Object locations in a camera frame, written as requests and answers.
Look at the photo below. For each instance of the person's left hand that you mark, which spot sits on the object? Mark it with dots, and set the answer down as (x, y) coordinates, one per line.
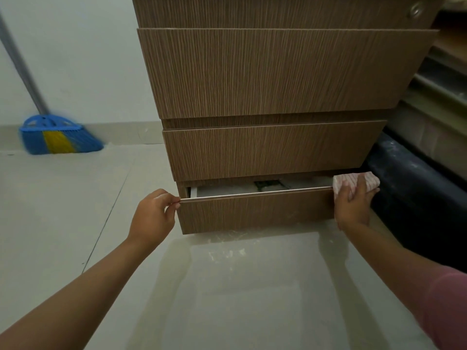
(151, 220)

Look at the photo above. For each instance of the person's right hand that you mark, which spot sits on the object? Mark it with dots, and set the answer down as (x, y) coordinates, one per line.
(352, 211)

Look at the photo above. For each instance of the person's left thumb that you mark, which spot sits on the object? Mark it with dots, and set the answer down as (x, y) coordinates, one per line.
(170, 214)

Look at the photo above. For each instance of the person's right thumb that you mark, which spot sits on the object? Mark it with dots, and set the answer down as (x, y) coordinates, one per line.
(361, 185)

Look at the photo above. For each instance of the pink striped cleaning cloth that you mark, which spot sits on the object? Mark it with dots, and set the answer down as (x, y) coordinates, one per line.
(366, 180)

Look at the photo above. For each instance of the small wooden drawer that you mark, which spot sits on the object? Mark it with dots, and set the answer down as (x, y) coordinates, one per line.
(255, 211)

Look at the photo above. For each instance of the person's left forearm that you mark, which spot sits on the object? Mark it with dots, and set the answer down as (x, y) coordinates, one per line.
(69, 295)

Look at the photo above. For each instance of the person's right forearm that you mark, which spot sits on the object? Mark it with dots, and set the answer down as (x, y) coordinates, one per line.
(386, 262)

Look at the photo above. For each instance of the dark dusty bench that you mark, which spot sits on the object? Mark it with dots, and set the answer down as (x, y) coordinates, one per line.
(419, 200)

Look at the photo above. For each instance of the medium wooden drawer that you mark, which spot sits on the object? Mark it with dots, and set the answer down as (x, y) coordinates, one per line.
(273, 149)

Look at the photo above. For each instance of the wooden drawer cabinet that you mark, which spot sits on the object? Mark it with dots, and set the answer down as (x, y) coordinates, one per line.
(284, 87)

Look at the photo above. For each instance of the blue and yellow broom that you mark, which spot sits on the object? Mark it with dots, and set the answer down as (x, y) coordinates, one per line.
(54, 136)

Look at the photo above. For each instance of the large wooden drawer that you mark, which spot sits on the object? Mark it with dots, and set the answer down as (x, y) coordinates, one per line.
(284, 69)

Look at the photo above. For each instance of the pink sleeve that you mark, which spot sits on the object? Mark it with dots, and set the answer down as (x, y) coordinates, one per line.
(447, 309)

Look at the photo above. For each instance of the round metal drawer lock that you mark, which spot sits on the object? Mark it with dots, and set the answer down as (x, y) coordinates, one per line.
(415, 10)

